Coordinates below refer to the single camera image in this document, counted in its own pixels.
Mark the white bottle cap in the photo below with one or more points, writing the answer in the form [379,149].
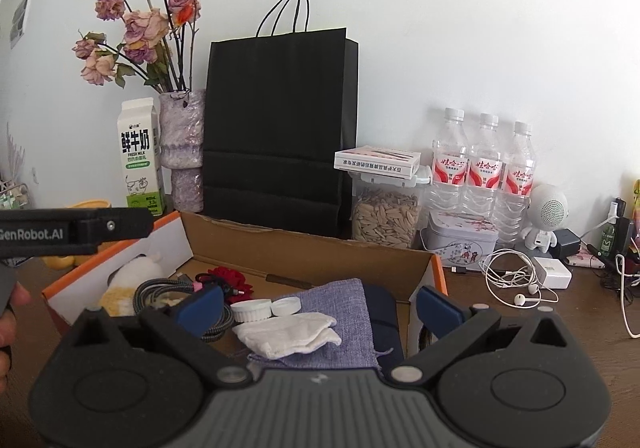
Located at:
[250,312]
[286,308]

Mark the person's left hand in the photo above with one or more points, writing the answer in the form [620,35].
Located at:
[20,294]

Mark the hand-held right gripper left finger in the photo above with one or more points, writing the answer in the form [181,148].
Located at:
[200,310]

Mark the yellow mug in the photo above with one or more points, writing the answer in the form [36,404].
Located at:
[90,204]

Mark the white flat carton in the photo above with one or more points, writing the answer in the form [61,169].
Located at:
[375,158]

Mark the black power adapter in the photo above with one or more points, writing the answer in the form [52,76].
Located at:
[567,243]

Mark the pink patterned pouch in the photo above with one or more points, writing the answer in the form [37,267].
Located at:
[590,260]

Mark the small green spray bottle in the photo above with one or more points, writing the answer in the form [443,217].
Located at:
[607,238]

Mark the clear jar of sunflower seeds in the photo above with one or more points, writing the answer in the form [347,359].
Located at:
[385,218]

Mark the purple textured vase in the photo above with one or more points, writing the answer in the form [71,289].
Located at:
[182,138]

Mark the navy blue pouch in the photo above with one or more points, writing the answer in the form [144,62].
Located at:
[385,318]

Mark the blue-grey linen pouch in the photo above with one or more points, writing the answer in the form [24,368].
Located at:
[345,298]

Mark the white charger block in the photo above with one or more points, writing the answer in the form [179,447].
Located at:
[552,273]

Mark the white green milk carton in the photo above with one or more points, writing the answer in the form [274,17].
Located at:
[137,153]

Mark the white robot-shaped speaker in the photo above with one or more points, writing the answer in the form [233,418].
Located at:
[547,208]

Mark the white cloth pouch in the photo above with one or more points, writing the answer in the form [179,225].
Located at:
[285,333]

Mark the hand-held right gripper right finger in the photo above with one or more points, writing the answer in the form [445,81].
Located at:
[440,315]

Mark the clear water bottle red label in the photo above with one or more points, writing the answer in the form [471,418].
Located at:
[450,163]
[517,178]
[484,173]

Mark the yellow white plush toy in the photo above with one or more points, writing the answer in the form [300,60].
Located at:
[135,278]

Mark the dried rose bouquet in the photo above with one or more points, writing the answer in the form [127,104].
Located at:
[145,26]

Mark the white printed tin box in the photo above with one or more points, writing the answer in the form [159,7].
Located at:
[460,238]

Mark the pumpkin print cardboard box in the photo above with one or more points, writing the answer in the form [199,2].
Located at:
[300,258]

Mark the black upright device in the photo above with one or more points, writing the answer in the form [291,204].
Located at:
[622,233]

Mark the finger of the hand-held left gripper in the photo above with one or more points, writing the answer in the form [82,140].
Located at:
[112,228]

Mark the black paper bag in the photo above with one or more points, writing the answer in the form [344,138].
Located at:
[280,128]

